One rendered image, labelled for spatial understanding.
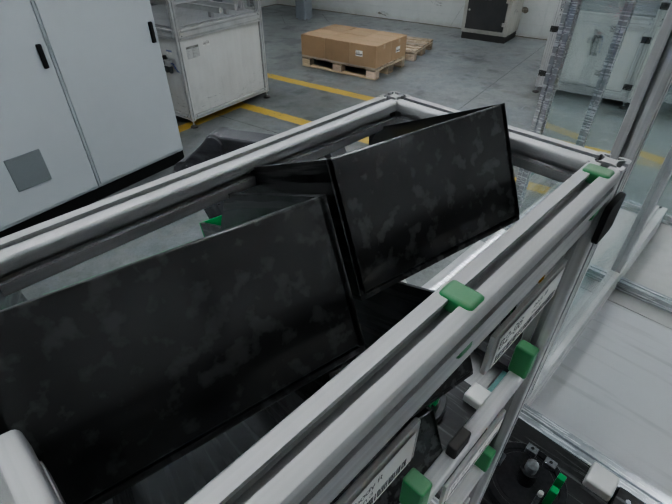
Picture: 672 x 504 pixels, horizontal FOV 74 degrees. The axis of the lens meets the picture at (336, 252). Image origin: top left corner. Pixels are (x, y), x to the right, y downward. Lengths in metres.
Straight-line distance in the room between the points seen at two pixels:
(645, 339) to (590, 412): 0.33
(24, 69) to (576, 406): 3.28
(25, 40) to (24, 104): 0.37
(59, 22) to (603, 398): 3.38
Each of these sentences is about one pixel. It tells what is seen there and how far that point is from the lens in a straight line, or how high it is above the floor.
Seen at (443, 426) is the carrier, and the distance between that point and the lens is 0.97.
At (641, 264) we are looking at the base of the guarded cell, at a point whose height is 0.86.
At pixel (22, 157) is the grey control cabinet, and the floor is 0.51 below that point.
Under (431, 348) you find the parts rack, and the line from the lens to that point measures 0.17.
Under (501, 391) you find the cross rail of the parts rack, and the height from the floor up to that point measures 1.47.
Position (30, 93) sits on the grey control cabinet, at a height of 0.86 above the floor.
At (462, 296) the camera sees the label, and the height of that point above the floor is 1.66.
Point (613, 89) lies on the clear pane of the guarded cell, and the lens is 1.95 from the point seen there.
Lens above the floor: 1.79
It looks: 38 degrees down
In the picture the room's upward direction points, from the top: straight up
